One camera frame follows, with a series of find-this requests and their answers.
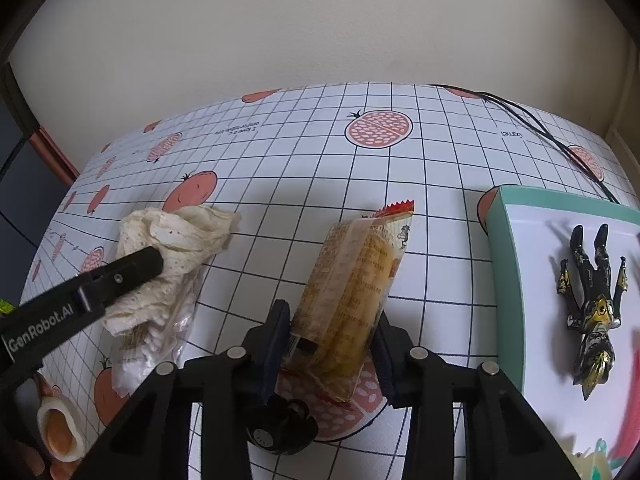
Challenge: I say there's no black cable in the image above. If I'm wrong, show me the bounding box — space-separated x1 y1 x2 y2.
475 91 623 206
427 84 623 206

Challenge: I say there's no yellow green plastic toy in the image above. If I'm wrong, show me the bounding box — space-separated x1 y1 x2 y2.
560 437 616 480

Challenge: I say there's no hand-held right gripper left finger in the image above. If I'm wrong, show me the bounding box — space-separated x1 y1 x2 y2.
75 299 293 480

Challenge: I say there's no clear plastic bag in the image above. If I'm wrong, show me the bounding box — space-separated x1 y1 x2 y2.
107 260 206 398

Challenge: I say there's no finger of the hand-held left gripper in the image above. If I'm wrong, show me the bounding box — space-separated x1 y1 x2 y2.
75 246 166 316

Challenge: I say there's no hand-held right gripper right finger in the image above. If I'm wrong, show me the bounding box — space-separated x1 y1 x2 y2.
372 310 581 480

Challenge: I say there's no pink plastic strip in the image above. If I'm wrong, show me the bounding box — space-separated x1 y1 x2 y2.
607 412 640 466

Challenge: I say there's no grid fruit print tablecloth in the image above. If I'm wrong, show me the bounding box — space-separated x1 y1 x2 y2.
27 80 628 480

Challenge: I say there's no teal-rimmed white box lid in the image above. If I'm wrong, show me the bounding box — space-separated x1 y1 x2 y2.
485 185 640 480

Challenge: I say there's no dark grey cabinet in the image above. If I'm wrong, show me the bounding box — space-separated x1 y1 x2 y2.
0 62 78 311

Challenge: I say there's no cream knitted cloth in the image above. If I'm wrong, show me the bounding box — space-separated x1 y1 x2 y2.
102 204 242 338

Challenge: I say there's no black toy car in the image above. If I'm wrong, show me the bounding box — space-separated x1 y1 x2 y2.
245 392 320 456

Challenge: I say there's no clear cracker packet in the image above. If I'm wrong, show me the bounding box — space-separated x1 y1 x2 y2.
280 199 416 408

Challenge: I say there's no black gold toy figure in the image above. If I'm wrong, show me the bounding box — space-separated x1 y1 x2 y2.
556 222 630 402

